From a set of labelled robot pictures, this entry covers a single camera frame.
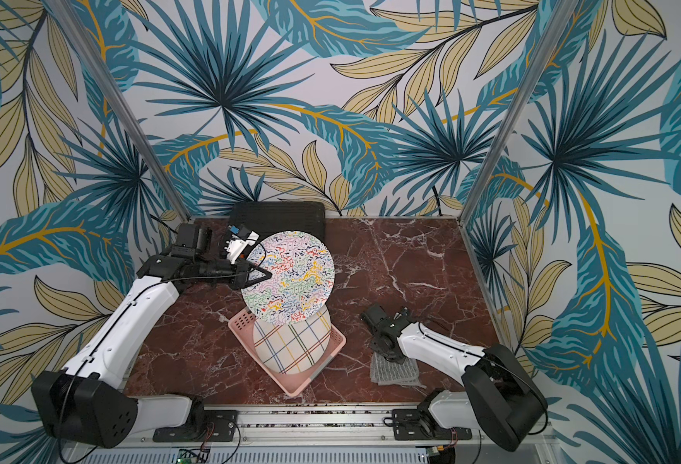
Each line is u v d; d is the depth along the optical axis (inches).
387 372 32.1
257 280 27.9
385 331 25.0
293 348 32.8
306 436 28.8
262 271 28.2
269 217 43.4
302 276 30.1
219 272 25.2
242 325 34.2
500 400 16.5
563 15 27.1
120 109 33.1
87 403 14.9
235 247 26.1
